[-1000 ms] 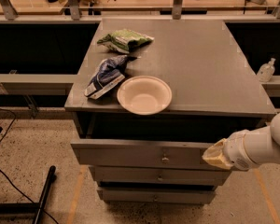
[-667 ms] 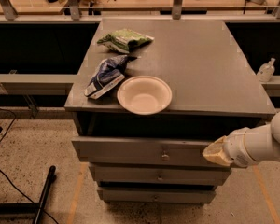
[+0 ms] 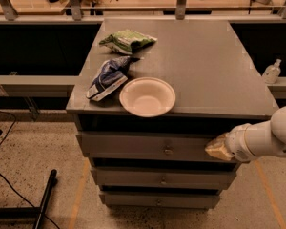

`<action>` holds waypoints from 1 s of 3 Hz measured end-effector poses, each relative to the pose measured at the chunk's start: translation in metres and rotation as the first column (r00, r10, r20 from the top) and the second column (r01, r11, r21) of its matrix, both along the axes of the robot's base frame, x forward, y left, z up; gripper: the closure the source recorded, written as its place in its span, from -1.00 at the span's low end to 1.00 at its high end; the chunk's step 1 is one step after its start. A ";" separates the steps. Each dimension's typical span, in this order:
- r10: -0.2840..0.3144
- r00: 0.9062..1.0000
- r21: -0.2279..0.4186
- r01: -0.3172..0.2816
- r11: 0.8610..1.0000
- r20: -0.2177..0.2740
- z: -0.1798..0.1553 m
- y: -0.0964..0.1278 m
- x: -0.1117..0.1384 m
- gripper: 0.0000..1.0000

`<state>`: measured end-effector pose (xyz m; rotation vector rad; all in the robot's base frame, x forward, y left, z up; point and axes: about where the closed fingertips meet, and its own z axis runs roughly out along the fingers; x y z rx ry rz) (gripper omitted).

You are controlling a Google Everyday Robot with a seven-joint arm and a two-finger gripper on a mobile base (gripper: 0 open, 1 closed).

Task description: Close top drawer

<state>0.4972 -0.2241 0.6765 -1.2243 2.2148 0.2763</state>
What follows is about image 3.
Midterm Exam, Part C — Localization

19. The grey left side shelf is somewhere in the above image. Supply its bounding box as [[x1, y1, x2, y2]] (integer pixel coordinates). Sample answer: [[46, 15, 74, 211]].
[[0, 75, 80, 97]]

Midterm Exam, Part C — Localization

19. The grey drawer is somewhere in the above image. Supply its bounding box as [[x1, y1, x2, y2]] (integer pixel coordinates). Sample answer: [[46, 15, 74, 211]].
[[99, 192, 220, 209], [76, 131, 222, 162], [92, 167, 236, 190]]

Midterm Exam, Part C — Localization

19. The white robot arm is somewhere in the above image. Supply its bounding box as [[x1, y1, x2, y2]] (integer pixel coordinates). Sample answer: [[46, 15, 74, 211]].
[[205, 107, 286, 162]]

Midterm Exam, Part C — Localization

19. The grey shelf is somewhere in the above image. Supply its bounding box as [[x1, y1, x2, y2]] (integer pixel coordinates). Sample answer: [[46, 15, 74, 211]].
[[0, 75, 80, 97], [268, 77, 286, 99]]

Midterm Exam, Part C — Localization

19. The grey top drawer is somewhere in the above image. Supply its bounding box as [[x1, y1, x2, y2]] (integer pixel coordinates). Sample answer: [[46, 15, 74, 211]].
[[76, 131, 222, 162]]

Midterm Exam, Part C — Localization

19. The white paper bowl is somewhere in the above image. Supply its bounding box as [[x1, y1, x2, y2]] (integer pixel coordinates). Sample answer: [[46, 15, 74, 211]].
[[119, 77, 175, 117]]

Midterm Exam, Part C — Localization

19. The blue chip bag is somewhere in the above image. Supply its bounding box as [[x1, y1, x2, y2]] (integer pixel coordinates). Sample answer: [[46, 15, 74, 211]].
[[86, 56, 139, 102]]

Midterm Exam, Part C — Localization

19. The black floor cable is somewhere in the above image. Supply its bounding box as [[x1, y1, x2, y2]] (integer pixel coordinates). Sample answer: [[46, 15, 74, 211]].
[[0, 108, 61, 229]]

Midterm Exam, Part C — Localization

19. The grey middle drawer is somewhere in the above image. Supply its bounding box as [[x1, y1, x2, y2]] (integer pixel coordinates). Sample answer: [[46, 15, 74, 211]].
[[92, 167, 236, 190]]

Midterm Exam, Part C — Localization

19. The grey bottom drawer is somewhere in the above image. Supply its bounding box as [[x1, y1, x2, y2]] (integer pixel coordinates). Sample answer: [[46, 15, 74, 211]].
[[99, 192, 220, 209]]

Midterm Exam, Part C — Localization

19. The grey wooden cabinet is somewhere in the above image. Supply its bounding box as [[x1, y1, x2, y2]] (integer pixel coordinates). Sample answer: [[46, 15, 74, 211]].
[[67, 19, 278, 196]]

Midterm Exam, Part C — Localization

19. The clear sanitizer bottle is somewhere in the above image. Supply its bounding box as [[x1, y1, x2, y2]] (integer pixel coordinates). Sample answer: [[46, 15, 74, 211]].
[[262, 59, 281, 84]]

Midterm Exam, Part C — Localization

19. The black floor stand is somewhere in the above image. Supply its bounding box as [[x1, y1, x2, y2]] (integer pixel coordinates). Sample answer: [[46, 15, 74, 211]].
[[0, 169, 59, 229]]

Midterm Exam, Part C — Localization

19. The green chip bag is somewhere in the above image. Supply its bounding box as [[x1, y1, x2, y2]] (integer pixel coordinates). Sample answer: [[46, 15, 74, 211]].
[[98, 30, 157, 55]]

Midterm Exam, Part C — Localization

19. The grey right side shelf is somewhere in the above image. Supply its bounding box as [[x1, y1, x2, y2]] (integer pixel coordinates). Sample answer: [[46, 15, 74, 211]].
[[268, 77, 286, 99]]

